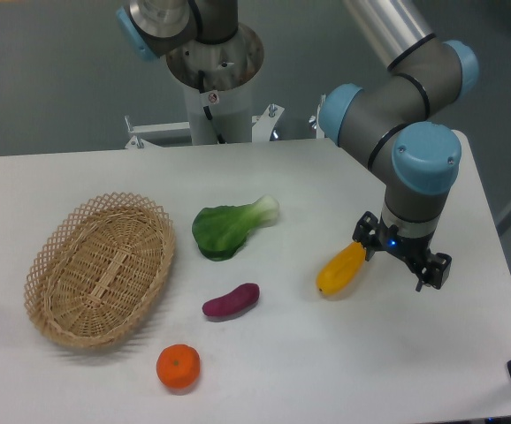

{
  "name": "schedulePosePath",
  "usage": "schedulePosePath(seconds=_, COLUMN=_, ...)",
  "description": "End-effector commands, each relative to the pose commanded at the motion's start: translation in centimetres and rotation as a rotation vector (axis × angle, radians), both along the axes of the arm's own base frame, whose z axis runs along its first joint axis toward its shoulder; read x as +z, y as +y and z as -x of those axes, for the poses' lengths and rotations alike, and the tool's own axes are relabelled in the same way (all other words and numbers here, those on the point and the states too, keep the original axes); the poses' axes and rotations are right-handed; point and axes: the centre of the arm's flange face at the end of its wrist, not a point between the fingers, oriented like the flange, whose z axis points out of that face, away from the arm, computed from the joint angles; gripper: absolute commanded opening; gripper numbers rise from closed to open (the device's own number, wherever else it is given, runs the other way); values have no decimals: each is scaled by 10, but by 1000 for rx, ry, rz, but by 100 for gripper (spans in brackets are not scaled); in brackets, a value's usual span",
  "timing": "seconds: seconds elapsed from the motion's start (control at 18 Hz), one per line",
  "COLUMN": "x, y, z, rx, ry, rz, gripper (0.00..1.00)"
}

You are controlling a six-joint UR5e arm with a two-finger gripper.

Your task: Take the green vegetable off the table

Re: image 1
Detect yellow mango fruit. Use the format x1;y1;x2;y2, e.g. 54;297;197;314
316;242;366;296

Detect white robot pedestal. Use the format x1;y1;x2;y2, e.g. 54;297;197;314
124;21;327;150

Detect green bok choy vegetable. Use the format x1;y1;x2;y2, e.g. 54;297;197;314
192;195;279;261

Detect woven wicker basket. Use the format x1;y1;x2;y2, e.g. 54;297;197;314
24;193;176;349

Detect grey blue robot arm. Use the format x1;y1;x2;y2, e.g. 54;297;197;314
117;1;479;289

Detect purple sweet potato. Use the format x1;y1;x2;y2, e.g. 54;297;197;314
202;283;260;319

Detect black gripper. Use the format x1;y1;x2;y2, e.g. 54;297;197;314
352;211;452;292

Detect orange tangerine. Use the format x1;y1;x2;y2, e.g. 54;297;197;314
156;344;201;390

